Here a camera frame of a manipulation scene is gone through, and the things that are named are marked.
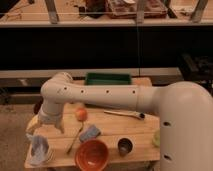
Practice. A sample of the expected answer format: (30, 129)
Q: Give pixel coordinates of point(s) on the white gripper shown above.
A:
(43, 118)

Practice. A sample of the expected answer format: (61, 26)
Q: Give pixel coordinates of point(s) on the light blue towel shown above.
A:
(36, 142)

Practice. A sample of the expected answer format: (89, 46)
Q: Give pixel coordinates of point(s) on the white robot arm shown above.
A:
(185, 110)

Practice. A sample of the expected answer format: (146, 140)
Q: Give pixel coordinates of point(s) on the small metal cup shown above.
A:
(125, 146)

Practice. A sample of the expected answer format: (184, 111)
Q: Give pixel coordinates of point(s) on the green plastic cup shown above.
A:
(156, 139)

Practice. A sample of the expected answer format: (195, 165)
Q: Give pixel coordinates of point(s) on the dark bowl with nuts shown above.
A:
(37, 107)

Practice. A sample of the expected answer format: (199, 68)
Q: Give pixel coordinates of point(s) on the orange peach fruit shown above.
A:
(81, 114)

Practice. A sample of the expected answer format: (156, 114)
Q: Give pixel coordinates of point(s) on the stack of white plates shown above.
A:
(49, 155)

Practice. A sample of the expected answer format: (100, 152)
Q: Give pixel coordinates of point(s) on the blue sponge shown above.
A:
(91, 132)

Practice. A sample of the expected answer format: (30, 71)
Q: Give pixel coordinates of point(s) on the orange bowl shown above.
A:
(92, 155)

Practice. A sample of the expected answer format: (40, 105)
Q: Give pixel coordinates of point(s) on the green plastic tray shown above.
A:
(107, 79)

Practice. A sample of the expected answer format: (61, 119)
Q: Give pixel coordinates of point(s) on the wooden table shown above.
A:
(112, 129)

